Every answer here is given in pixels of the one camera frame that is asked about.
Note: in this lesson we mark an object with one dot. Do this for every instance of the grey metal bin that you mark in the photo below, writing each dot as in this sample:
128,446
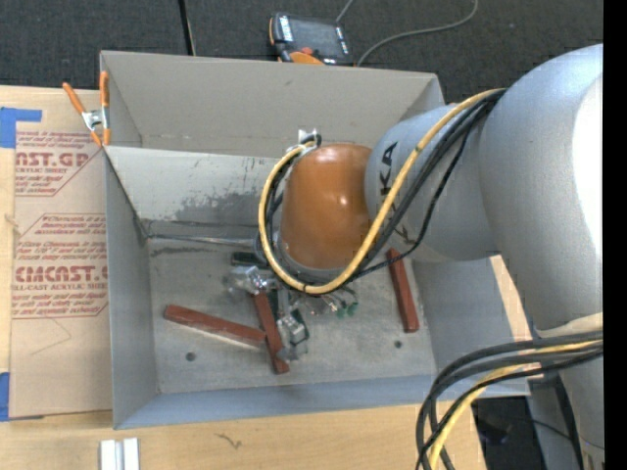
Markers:
206,115

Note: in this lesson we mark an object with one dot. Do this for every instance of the red-brown flat block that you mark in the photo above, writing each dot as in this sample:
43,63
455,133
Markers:
404,292
271,333
215,324

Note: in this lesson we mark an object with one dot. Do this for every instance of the brown cardboard board, red print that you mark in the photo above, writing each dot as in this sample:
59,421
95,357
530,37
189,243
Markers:
59,350

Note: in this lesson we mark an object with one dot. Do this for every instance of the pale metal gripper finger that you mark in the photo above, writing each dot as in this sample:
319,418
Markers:
243,279
294,333

